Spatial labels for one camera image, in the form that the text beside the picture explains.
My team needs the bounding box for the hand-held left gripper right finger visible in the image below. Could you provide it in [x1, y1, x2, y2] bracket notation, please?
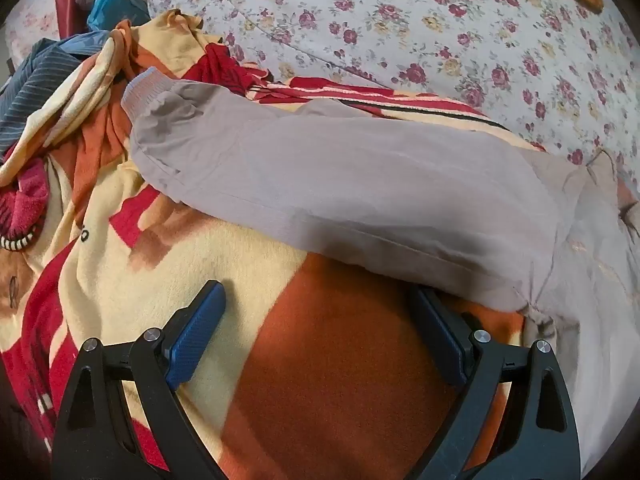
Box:
[407, 285, 581, 480]

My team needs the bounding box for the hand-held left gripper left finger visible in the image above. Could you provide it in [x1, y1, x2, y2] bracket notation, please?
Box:
[50, 280, 231, 480]

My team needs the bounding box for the beige jacket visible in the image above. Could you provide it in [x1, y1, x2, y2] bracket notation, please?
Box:
[121, 71, 640, 466]

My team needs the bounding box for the red orange yellow printed blanket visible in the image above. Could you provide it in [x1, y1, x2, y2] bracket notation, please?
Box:
[0, 10, 551, 480]

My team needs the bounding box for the maroon fleece cloth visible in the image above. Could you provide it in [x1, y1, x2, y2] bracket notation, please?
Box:
[0, 160, 51, 252]

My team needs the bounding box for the blue-grey striped cloth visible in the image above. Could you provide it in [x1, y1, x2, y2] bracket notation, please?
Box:
[0, 30, 121, 161]

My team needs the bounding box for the floral bed quilt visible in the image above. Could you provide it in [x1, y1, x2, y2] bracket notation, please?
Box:
[147, 0, 640, 196]

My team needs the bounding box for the blue cloth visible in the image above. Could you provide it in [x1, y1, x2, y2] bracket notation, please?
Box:
[87, 0, 151, 31]

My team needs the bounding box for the pink floral sheet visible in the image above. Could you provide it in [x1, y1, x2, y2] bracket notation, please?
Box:
[5, 0, 63, 61]

